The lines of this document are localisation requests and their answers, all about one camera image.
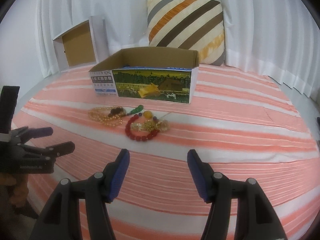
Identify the pink striped blanket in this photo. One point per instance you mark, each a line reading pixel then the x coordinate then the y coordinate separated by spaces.
pixel 225 142

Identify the diagonal striped pillow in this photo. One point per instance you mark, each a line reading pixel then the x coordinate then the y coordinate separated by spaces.
pixel 185 27

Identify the person's left forearm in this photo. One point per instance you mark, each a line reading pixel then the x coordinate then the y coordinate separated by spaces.
pixel 15 187

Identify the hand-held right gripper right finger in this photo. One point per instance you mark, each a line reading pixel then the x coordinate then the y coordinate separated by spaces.
pixel 200 177

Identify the white open box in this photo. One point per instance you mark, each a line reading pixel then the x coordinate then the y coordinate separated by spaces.
pixel 78 47

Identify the green pendant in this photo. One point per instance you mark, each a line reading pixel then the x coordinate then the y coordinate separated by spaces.
pixel 136 110

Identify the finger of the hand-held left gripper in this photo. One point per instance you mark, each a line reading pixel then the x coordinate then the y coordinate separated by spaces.
pixel 37 132
pixel 60 150

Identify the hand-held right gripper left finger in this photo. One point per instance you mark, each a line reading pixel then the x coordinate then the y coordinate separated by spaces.
pixel 117 177

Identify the printed cardboard box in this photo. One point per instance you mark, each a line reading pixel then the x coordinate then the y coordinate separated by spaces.
pixel 150 85

